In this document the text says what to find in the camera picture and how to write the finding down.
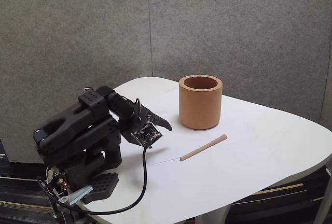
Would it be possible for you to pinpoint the tan wooden pen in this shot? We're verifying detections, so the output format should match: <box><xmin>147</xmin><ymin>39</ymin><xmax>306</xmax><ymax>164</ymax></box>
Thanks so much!
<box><xmin>179</xmin><ymin>134</ymin><xmax>228</xmax><ymax>162</ymax></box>

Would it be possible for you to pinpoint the brown cylindrical pen holder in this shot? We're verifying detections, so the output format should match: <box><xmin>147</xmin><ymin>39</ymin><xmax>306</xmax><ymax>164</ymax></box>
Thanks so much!
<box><xmin>178</xmin><ymin>74</ymin><xmax>224</xmax><ymax>131</ymax></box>

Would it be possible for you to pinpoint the metal table clamp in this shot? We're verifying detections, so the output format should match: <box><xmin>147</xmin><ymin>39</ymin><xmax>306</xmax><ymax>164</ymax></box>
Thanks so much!
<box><xmin>53</xmin><ymin>185</ymin><xmax>93</xmax><ymax>219</ymax></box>

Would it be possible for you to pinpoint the white table leg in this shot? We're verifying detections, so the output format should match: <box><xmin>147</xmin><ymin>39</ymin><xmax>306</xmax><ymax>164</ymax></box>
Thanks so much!
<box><xmin>195</xmin><ymin>203</ymin><xmax>231</xmax><ymax>224</ymax></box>
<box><xmin>313</xmin><ymin>166</ymin><xmax>332</xmax><ymax>224</ymax></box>

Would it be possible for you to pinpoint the bare camera circuit board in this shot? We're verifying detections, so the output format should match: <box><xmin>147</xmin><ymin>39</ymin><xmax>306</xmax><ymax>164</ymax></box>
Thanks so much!
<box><xmin>131</xmin><ymin>121</ymin><xmax>163</xmax><ymax>147</ymax></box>

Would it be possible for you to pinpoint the black camera cable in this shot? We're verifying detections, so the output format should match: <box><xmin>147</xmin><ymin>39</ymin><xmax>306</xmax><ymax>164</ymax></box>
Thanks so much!
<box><xmin>36</xmin><ymin>145</ymin><xmax>154</xmax><ymax>214</ymax></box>

